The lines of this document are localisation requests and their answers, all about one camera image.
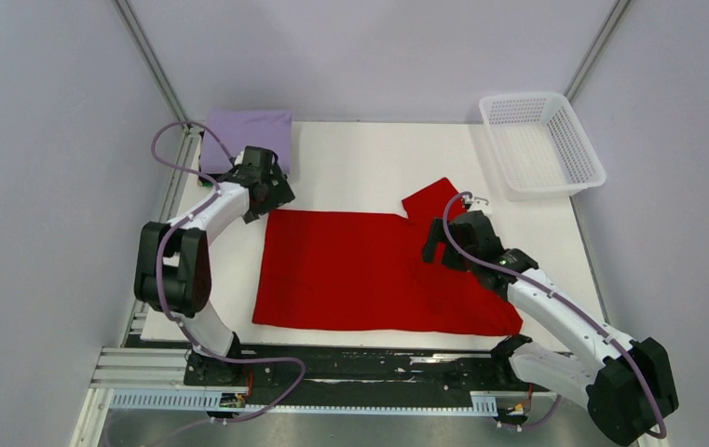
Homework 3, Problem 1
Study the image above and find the red t shirt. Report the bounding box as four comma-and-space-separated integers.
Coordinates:
252, 178, 523, 336

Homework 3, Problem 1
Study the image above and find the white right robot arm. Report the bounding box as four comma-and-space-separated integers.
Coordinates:
422, 211, 679, 446

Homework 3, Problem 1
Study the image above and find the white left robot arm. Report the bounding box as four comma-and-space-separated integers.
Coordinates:
133, 146, 295, 385

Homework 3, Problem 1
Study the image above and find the lavender folded t shirt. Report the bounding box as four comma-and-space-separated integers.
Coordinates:
198, 108, 293, 174

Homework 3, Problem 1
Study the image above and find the white plastic basket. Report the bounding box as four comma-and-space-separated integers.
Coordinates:
478, 91, 607, 201

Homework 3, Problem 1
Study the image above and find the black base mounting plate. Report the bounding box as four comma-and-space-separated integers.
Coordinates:
182, 344, 552, 410

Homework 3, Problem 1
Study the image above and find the white slotted cable duct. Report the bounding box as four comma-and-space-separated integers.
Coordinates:
108, 389, 498, 415

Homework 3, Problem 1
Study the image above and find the left aluminium frame post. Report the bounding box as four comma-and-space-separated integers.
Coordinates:
112, 0, 188, 121

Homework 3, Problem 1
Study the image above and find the aluminium frame post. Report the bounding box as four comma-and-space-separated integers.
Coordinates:
112, 0, 188, 121
564, 0, 633, 102

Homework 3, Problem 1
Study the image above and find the aluminium front rail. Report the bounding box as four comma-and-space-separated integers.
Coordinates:
92, 346, 519, 390

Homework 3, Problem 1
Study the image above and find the right aluminium frame post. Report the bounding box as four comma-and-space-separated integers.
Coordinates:
564, 0, 633, 102

